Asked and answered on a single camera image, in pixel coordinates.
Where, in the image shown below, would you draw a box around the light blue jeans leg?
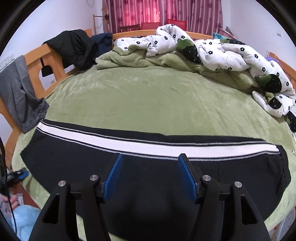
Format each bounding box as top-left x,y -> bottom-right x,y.
1,205 -> 41,241

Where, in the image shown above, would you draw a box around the black pants with white stripe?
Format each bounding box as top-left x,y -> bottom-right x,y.
21,120 -> 291,240

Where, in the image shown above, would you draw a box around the navy blue garment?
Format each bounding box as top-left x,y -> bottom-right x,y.
91,33 -> 113,57

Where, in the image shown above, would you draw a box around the green plush bed sheet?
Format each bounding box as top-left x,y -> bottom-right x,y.
10,65 -> 296,241

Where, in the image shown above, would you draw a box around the black cable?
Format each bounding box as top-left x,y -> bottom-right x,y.
0,136 -> 18,235

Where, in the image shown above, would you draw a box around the red chair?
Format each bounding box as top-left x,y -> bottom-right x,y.
140,19 -> 187,31

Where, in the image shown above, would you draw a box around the wooden coat rack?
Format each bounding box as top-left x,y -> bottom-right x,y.
92,14 -> 109,35

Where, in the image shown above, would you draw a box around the person's left hand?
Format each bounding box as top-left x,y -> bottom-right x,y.
1,194 -> 20,218

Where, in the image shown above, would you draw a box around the wooden bed frame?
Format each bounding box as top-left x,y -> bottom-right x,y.
1,30 -> 295,170

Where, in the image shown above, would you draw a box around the black jacket on headboard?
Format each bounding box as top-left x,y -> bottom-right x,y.
44,29 -> 98,70

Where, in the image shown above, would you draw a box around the pink patterned curtain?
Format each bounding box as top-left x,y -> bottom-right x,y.
102,0 -> 223,35

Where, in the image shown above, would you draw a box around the grey pants on headboard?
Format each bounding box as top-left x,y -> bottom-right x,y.
1,55 -> 49,133

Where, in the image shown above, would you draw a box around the white floral quilt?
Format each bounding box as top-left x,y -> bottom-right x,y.
95,24 -> 296,133

